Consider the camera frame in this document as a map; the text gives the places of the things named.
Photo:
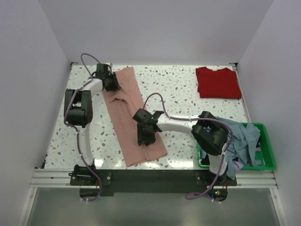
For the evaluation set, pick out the lavender garment in bin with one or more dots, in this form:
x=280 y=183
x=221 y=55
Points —
x=238 y=165

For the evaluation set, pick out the blue grey t shirt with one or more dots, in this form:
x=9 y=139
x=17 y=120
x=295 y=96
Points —
x=243 y=146

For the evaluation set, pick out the pink t shirt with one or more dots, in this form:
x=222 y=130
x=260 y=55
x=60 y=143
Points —
x=122 y=106

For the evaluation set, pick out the green plastic bin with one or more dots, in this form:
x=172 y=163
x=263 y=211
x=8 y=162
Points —
x=263 y=153

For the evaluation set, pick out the folded red t shirt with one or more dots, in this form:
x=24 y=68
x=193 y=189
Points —
x=221 y=83

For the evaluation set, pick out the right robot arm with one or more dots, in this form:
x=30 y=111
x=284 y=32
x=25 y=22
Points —
x=210 y=133

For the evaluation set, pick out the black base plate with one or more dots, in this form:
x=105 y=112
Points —
x=107 y=182

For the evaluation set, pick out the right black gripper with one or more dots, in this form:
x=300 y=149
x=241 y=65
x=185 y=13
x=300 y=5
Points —
x=141 y=137

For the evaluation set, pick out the aluminium frame rail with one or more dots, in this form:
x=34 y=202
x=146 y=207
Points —
x=58 y=178

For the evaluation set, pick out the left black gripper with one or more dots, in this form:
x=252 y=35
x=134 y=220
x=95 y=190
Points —
x=115 y=86

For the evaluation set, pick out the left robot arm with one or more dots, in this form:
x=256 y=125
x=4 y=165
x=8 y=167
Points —
x=78 y=114

